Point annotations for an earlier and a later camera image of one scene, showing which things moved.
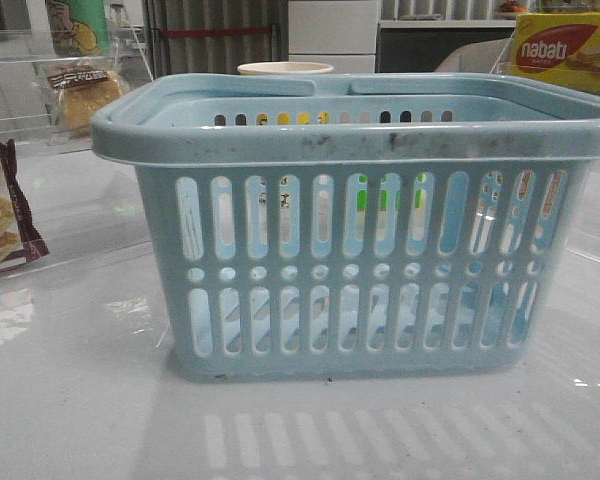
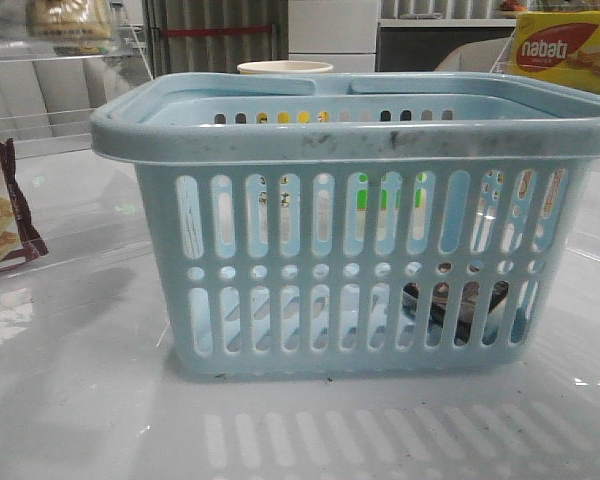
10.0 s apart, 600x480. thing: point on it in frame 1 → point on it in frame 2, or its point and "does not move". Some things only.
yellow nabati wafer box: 579,49 does not move
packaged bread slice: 78,93 → 70,21
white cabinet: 341,34 does not move
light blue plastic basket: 358,225 does not move
